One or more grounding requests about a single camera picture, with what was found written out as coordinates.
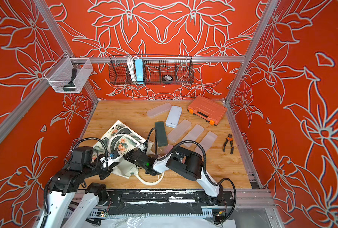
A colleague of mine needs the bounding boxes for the orange handled pliers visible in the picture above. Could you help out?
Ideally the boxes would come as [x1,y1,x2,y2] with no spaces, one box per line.
[222,134,234,154]

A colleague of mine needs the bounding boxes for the white coiled cable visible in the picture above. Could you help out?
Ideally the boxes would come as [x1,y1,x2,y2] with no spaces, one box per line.
[127,56,137,83]

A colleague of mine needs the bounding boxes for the pink translucent pencil case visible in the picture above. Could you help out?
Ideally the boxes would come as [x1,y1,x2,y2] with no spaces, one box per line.
[160,144,173,156]

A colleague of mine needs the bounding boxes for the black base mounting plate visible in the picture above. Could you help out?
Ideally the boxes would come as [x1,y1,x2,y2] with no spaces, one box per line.
[83,188,234,216]

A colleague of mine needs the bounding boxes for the light blue power bank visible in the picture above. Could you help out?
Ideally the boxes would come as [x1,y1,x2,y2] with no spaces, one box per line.
[135,59,144,84]

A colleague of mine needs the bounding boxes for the dark green flashlight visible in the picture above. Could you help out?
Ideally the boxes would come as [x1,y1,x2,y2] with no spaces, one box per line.
[63,68,77,92]

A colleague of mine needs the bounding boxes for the orange plastic tool case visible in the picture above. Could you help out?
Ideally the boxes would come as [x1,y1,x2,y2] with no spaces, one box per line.
[187,96,227,126]

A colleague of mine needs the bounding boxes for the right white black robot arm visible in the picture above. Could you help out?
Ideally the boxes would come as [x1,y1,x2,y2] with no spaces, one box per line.
[124,128,237,226]

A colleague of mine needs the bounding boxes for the clear plastic wall bin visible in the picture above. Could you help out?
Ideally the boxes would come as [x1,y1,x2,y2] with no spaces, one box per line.
[44,57,93,94]

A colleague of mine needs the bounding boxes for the black wire wall basket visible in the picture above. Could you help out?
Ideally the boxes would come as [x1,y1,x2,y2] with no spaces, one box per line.
[108,54,194,86]

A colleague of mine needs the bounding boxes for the translucent frosted pencil case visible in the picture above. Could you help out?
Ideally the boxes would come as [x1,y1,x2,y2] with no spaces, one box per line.
[168,119,191,143]

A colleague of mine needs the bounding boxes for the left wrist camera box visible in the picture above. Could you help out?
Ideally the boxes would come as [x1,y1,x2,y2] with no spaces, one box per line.
[70,146,121,172]

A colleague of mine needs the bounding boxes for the white printed canvas tote bag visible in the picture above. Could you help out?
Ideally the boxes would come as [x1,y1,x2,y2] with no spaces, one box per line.
[101,120,165,186]

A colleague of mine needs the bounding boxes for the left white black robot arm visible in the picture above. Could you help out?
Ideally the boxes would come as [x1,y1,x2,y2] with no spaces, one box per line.
[37,161,113,228]

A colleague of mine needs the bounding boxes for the green edged case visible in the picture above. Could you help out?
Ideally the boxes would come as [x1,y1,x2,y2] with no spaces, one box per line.
[155,121,168,147]

